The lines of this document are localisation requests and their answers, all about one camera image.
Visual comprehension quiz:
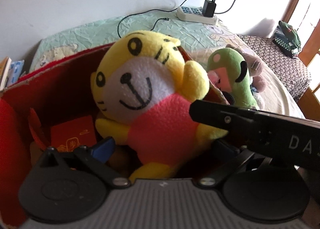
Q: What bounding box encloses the yellow tiger plush toy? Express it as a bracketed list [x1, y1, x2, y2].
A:
[91, 30, 226, 181]

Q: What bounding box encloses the dusty pink plush toy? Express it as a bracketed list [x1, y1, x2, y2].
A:
[226, 44, 266, 93]

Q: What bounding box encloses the green plush toy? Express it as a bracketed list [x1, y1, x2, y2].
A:
[207, 47, 259, 109]

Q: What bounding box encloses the red booklet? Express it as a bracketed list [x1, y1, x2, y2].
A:
[50, 115, 97, 152]

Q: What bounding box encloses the patterned knit blanket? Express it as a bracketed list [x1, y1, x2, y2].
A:
[239, 35, 311, 102]

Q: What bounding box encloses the red cardboard box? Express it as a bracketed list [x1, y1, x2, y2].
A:
[1, 44, 221, 228]

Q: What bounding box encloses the folded green clothes pile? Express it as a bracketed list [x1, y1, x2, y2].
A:
[272, 20, 302, 59]

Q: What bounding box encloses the cartoon bear bed sheet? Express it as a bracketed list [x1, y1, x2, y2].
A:
[29, 12, 257, 71]

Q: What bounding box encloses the brown cardboard book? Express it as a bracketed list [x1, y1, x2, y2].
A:
[0, 57, 11, 91]

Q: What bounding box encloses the white power strip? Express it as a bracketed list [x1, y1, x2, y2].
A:
[176, 6, 218, 25]

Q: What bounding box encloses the black charger plug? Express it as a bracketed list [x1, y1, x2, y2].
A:
[202, 0, 216, 18]

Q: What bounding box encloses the wooden window frame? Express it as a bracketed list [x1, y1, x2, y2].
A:
[281, 0, 319, 121]

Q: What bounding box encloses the black charger cable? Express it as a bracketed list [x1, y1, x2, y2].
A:
[117, 0, 247, 39]

